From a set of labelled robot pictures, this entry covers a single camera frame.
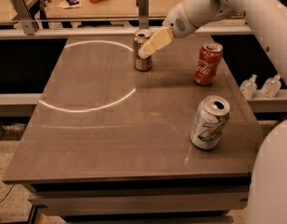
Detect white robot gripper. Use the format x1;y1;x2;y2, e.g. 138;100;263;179
138;0;198;59

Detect orange-brown soda can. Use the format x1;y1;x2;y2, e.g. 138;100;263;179
133;29;153;72

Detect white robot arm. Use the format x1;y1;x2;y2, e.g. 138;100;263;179
139;0;287;224

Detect red Coca-Cola can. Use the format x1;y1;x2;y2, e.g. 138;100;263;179
194;42;223;86

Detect white green 7up can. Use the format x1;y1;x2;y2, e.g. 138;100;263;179
190;95;230;150

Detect clear sanitizer bottle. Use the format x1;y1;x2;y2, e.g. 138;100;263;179
261;74;281;98
239;75;257;100

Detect middle metal bracket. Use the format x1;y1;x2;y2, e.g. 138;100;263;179
137;0;149;29

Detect metal bracket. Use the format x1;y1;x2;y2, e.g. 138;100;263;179
10;0;38;35
137;0;149;29

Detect left metal bracket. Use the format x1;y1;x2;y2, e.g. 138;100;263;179
10;0;38;35

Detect metal rail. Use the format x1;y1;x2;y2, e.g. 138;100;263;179
0;26;253;40

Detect black floor cable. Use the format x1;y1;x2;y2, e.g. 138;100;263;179
0;184;17;209

